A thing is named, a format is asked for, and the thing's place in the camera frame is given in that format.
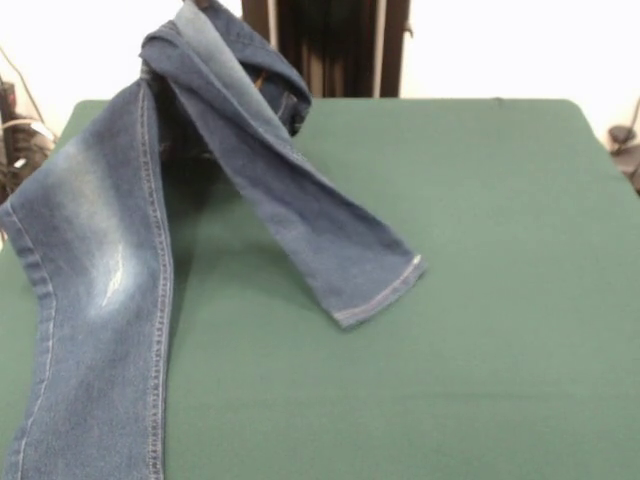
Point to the blue denim jeans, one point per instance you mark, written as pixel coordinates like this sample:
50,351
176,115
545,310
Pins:
100,250

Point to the dark green table cloth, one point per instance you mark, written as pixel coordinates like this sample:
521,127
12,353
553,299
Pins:
400,375

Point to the black metal column stand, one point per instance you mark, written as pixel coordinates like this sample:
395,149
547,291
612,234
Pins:
350,50

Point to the black round plug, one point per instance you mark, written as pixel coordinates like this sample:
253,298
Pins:
620,134

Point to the black upright power strip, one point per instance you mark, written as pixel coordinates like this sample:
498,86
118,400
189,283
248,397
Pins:
8,100

